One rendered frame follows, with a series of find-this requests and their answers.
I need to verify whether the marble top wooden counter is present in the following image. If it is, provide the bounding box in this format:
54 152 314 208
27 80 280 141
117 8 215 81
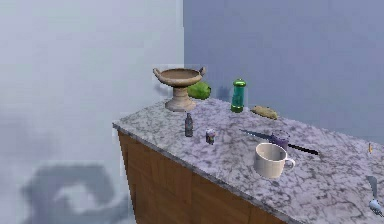
112 97 384 224

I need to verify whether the white cup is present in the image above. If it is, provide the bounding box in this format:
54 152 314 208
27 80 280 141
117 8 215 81
253 142 296 180

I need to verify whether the small dark grey bottle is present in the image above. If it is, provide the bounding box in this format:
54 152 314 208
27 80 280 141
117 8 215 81
184 112 194 138

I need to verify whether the brown pedestal bowl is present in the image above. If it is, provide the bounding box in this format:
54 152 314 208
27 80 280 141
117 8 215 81
152 66 207 113

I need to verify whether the brown bread loaf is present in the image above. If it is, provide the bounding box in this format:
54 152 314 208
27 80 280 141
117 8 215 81
250 105 279 120

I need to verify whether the green glass bottle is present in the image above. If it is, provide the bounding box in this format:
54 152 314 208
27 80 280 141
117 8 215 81
230 78 247 114

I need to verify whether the green round fruit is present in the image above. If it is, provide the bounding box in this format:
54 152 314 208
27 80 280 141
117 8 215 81
187 81 212 101

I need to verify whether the silver spoon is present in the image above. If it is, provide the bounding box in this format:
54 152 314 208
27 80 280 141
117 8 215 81
366 175 384 215

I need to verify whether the purple small container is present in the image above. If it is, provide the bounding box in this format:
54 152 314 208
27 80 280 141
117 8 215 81
270 133 290 151

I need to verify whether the small purple jar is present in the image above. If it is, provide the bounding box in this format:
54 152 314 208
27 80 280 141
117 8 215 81
205 128 216 145

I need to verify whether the black handled kitchen knife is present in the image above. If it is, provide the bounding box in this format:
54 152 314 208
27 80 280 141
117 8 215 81
239 128 320 156

